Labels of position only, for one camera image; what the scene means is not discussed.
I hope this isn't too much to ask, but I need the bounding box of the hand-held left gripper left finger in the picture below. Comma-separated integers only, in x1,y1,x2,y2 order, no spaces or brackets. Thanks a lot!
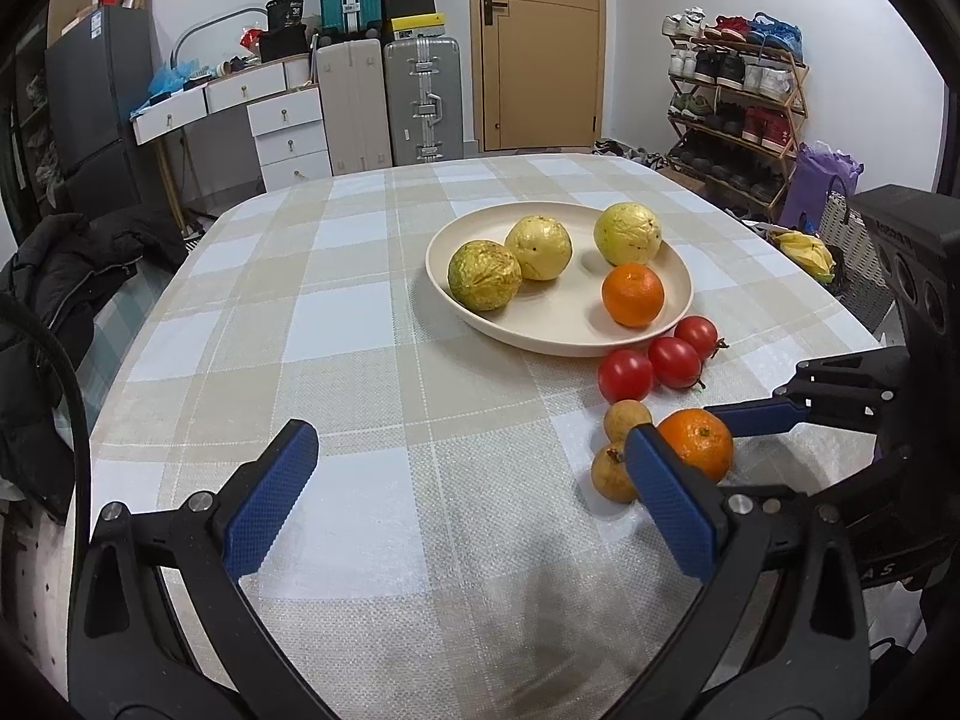
67,420,342,720

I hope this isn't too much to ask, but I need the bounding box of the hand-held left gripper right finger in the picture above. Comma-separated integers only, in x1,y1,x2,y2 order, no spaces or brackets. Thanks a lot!
624,422,871,720

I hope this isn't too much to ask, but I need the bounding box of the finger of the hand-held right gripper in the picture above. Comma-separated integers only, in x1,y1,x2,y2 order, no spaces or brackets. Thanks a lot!
703,349,912,437
802,444,912,522

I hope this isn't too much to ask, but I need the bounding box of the small orange mandarin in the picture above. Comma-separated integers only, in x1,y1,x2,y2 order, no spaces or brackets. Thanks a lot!
657,408,734,484

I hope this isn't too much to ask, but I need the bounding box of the brown longan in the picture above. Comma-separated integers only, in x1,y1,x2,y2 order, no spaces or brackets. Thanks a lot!
604,400,653,443
590,444,640,503

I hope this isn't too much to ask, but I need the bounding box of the red tomato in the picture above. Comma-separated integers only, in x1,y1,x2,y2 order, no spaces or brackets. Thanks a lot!
673,316,728,359
648,337,704,390
598,349,655,403

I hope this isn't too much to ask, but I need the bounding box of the large orange mandarin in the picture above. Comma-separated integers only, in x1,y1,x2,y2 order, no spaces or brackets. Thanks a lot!
601,263,666,329

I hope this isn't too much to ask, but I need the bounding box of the cream round plate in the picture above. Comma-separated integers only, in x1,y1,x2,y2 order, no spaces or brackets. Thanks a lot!
425,202,694,358

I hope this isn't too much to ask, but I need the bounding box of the large smooth yellow passion fruit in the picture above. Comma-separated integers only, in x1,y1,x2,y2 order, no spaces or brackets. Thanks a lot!
593,202,664,266

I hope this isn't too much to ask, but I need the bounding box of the greenish yellow passion fruit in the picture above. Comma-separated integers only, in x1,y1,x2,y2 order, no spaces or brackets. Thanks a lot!
504,215,574,283

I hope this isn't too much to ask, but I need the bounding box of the wrinkled yellow passion fruit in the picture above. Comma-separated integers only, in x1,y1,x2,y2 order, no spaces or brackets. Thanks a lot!
448,240,523,313

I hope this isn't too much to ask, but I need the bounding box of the white woven basket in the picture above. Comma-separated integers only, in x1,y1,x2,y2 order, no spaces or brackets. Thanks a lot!
817,191,897,323

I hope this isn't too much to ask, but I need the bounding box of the purple bag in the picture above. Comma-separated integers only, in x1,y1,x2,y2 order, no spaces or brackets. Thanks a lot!
784,142,863,233

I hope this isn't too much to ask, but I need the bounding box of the scattered sneakers pile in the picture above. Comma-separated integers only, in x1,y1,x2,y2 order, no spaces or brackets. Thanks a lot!
592,137,676,170

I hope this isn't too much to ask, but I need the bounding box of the black padded jacket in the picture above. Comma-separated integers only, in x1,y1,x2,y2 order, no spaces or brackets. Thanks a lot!
0,202,188,526

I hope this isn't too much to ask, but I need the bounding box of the wooden shoe rack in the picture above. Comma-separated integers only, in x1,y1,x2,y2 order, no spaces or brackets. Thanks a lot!
664,11,811,222

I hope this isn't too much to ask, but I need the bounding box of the white drawer cabinet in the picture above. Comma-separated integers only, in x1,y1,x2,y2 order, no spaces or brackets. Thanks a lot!
247,88,333,192

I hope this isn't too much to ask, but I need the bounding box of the shoe rack with shoes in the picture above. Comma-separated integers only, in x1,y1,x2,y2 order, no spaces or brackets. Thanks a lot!
662,7,805,203

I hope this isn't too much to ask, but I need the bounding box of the beige suitcase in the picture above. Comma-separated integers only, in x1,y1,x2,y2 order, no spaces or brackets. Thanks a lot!
315,37,392,177

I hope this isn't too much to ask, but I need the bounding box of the white desk with drawers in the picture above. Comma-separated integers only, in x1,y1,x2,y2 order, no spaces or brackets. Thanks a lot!
131,56,323,226

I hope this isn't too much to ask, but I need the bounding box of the silver suitcase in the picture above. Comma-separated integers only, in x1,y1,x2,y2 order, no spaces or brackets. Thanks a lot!
382,36,464,166

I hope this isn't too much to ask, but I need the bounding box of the blue plastic bag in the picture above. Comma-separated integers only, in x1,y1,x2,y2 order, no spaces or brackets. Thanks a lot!
146,58,200,107

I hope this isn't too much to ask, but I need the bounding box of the wooden door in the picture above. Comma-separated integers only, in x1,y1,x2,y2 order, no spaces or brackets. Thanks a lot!
466,0,607,152

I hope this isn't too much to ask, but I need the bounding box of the dark grey refrigerator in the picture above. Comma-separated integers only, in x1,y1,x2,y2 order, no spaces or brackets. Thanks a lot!
43,4,177,211

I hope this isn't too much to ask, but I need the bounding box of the black box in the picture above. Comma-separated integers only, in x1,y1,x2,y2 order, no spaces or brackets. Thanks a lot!
259,24,310,62

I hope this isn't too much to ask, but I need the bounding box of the tall dark display cabinet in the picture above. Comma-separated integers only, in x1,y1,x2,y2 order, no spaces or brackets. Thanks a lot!
0,0,98,211

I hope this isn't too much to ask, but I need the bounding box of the grey curved tube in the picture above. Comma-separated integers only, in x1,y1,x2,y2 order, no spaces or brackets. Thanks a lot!
171,6,269,72

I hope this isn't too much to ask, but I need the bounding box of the yellow and black shoebox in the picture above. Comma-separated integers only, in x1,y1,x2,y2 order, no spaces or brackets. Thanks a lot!
382,13,446,42

